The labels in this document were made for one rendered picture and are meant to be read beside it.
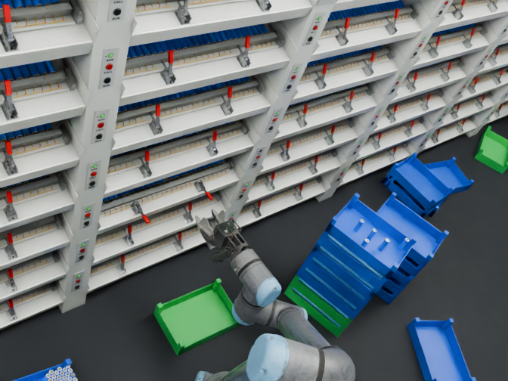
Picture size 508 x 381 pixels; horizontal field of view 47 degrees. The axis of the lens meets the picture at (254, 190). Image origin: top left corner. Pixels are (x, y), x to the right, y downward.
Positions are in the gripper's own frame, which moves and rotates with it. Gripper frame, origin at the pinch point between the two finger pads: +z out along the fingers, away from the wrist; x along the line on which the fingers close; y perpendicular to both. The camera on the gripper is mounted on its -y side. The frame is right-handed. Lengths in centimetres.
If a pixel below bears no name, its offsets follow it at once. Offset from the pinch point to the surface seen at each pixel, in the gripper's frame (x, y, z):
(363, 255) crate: -53, -11, -35
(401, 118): -133, -10, 18
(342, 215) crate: -60, -12, -15
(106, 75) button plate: 36, 58, 13
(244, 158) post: -30.2, -0.1, 17.7
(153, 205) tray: 7.7, -10.0, 18.0
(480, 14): -142, 49, 15
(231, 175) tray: -27.9, -9.7, 18.9
